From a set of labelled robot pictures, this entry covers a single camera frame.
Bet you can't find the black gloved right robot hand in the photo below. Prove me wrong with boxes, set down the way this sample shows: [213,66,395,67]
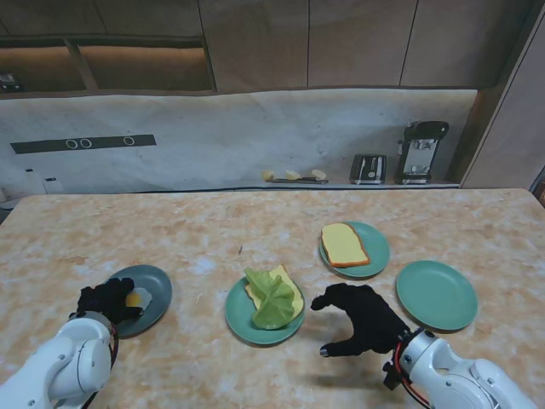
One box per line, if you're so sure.
[310,283,412,359]

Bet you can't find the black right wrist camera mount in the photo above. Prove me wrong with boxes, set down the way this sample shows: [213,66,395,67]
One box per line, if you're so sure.
[381,360,404,391]

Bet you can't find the green round plate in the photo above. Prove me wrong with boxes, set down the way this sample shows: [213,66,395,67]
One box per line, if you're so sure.
[318,220,391,280]
[395,260,479,332]
[224,272,306,345]

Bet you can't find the white tall container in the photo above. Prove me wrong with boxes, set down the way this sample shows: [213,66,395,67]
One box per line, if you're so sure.
[20,168,46,195]

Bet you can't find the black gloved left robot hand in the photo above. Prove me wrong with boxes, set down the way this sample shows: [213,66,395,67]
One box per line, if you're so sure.
[76,276,144,327]

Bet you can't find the toy bread slice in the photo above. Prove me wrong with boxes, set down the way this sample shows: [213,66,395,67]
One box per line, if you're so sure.
[244,263,306,320]
[321,222,371,268]

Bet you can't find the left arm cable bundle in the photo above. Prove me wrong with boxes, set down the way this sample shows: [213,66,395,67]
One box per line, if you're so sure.
[83,323,121,409]

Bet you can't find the toy green lettuce leaf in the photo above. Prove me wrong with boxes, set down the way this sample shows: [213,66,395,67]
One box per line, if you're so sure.
[243,267,299,330]

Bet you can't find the toy fried egg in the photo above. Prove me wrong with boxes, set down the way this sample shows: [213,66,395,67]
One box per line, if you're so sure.
[125,285,153,312]

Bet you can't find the grey round plate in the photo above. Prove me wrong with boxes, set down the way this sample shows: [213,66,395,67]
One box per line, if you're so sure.
[90,264,174,340]

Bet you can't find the black toaster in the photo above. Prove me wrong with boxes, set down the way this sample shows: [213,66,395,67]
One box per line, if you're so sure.
[349,153,387,186]

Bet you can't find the dark small shelf object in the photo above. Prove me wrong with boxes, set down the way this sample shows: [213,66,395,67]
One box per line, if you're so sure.
[0,73,25,93]

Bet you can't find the dark furniture piece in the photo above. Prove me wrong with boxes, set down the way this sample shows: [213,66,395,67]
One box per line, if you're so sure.
[530,165,545,205]

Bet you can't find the wooden wall cabinets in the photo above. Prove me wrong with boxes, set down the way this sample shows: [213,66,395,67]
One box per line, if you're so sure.
[0,0,545,93]

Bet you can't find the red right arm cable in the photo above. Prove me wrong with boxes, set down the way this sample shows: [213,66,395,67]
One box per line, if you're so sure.
[391,336,431,406]

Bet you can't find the wooden open shelf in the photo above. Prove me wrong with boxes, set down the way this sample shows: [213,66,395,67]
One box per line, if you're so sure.
[0,36,218,101]

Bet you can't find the black silver coffee machine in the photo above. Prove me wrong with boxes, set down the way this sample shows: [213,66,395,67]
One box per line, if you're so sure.
[393,120,450,186]

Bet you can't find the black wall strip with rings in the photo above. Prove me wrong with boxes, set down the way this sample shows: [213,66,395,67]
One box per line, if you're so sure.
[9,134,157,155]

